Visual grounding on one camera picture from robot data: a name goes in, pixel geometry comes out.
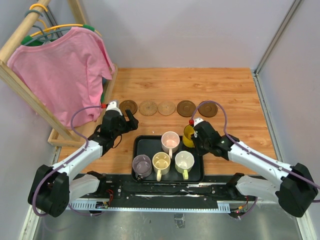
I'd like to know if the cream yellow mug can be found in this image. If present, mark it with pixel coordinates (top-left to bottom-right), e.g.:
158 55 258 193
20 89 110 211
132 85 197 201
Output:
152 152 171 182

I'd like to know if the pink t-shirt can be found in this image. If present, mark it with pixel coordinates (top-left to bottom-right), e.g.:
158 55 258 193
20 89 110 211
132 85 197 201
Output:
7 27 115 129

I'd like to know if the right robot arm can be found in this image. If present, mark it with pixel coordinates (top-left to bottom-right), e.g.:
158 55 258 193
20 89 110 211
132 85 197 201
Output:
191 118 319 218

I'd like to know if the yellow clothes hanger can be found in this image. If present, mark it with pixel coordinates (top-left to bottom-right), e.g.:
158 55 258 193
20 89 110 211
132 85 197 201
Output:
29 0 102 37

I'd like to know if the pink mug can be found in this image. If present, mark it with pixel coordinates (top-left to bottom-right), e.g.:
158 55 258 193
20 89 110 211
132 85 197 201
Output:
161 131 180 159

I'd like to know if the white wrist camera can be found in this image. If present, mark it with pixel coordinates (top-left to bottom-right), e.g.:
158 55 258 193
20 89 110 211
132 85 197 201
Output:
193 117 204 128
106 100 123 116

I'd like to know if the purple mug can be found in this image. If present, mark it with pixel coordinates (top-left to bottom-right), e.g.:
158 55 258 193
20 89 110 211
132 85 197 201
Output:
132 154 152 181

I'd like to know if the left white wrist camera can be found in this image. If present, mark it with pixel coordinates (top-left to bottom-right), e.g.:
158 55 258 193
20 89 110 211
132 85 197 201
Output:
106 100 123 116

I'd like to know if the woven rattan coaster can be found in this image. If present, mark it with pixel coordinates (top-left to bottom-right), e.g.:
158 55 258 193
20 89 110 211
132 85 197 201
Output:
138 100 158 116
158 101 176 116

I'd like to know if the aluminium frame post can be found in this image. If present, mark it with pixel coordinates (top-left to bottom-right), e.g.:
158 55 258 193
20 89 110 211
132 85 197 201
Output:
253 0 303 75

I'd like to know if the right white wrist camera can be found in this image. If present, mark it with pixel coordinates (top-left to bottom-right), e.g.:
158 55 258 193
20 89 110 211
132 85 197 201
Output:
193 117 204 128

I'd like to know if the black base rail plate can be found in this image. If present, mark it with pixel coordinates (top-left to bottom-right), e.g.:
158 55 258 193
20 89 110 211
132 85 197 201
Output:
74 174 258 208

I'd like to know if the grey clothes hanger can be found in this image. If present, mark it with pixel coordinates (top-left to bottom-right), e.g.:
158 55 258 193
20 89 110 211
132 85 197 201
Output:
20 25 71 46

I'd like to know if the dark wooden coaster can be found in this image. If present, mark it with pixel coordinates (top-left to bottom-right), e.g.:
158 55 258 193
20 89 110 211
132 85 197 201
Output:
176 100 196 118
198 101 218 118
119 99 138 117

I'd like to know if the yellow transparent cup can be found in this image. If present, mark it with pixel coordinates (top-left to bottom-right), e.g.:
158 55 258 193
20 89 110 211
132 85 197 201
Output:
182 125 195 148

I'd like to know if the wooden clothes rack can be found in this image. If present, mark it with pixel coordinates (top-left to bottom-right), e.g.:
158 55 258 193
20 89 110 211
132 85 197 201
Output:
0 0 118 147

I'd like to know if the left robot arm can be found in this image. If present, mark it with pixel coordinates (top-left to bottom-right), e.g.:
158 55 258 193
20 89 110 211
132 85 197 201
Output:
27 108 139 218

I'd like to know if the pale green mug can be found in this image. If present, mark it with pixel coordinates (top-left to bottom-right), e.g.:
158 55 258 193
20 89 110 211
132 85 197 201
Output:
174 151 195 181

